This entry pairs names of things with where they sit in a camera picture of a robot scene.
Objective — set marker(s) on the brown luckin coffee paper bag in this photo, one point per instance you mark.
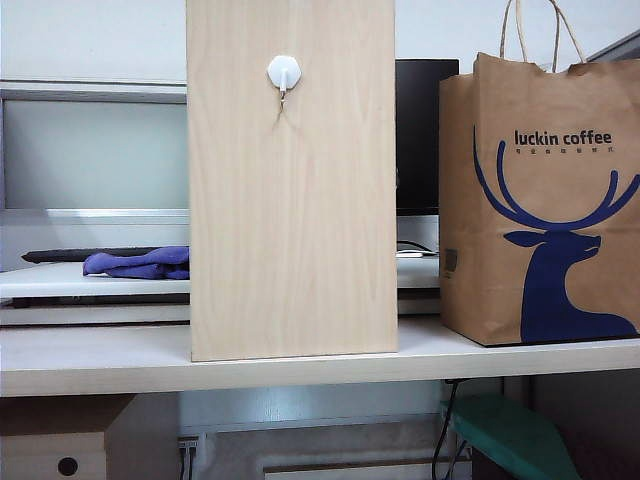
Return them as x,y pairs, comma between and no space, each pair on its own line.
540,200

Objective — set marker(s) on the light wooden upright board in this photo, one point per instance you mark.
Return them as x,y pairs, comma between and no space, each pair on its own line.
292,210

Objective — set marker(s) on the black computer monitor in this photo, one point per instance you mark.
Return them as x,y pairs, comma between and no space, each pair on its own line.
425,135

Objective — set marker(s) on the blue folded cloth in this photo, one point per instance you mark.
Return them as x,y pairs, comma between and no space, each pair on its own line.
145,262

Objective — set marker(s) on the black keyboard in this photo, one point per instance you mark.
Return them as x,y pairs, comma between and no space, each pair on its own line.
75,255

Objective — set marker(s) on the green fabric object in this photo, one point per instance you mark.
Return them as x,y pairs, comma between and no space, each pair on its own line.
510,435

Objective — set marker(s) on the white box with round hole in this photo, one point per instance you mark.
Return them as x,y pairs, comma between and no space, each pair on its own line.
30,457

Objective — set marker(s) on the white adhesive wall hook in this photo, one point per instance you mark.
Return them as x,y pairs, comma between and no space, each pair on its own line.
283,72

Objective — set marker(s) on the white wall socket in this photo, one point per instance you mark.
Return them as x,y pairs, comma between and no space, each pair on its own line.
188,455

